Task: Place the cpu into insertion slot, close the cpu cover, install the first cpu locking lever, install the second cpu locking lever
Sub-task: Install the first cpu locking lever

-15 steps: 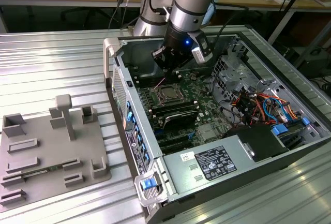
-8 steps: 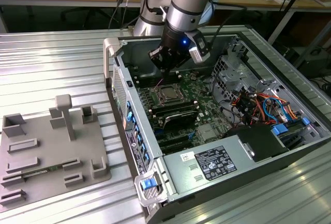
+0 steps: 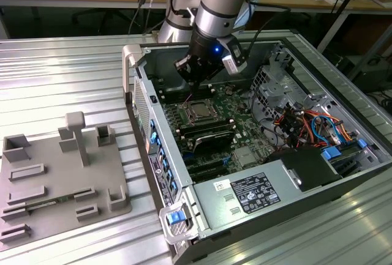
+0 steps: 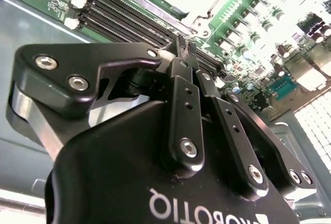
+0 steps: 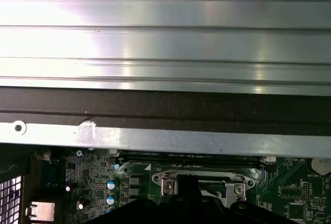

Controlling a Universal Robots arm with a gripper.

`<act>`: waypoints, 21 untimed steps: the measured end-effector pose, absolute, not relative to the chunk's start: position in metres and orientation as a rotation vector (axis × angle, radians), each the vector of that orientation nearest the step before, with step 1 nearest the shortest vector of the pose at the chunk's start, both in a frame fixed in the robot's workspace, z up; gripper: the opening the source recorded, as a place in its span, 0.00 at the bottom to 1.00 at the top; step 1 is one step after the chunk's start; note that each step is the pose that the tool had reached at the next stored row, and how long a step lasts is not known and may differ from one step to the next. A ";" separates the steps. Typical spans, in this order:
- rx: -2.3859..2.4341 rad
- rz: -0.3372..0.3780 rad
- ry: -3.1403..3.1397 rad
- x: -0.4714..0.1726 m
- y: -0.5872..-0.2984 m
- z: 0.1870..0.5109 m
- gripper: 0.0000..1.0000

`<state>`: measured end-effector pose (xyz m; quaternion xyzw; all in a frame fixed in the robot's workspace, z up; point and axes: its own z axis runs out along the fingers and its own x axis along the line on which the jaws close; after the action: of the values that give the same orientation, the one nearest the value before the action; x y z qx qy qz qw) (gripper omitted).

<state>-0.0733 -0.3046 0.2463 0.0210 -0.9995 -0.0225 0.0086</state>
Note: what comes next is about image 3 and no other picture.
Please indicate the grey power supply unit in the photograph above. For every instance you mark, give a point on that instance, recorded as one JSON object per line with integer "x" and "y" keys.
{"x": 214, "y": 207}

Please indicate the blue case latch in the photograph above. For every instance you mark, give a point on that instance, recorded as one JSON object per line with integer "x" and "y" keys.
{"x": 175, "y": 218}

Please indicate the CPU socket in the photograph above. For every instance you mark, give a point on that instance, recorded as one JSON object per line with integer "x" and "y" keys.
{"x": 183, "y": 117}

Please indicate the green RAM stick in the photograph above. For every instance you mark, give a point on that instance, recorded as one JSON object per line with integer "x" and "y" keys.
{"x": 49, "y": 203}

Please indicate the silver topped CPU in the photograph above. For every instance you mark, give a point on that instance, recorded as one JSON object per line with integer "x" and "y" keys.
{"x": 201, "y": 110}

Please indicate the black plastic shroud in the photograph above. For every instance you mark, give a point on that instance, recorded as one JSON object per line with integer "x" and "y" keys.
{"x": 303, "y": 167}

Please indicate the black graphics card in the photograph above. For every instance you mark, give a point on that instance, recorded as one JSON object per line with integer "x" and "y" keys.
{"x": 214, "y": 142}

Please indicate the installed RAM stick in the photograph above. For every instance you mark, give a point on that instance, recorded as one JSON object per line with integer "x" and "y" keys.
{"x": 208, "y": 127}

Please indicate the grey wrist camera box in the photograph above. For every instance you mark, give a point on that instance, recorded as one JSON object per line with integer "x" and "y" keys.
{"x": 231, "y": 63}

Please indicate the metal drive cage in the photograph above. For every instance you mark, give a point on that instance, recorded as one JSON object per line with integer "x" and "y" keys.
{"x": 275, "y": 90}

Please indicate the green motherboard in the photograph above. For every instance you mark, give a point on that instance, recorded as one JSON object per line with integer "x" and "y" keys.
{"x": 245, "y": 130}

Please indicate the small blue plastic tab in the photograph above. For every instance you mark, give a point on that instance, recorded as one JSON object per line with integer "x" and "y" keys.
{"x": 361, "y": 143}

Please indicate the open grey PC case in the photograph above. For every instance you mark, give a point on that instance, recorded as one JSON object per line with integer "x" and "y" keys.
{"x": 171, "y": 142}

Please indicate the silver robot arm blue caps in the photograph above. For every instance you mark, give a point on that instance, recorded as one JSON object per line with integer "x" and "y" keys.
{"x": 214, "y": 11}

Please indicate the grey plastic parts rack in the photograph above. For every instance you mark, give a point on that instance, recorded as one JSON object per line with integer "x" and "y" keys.
{"x": 55, "y": 167}

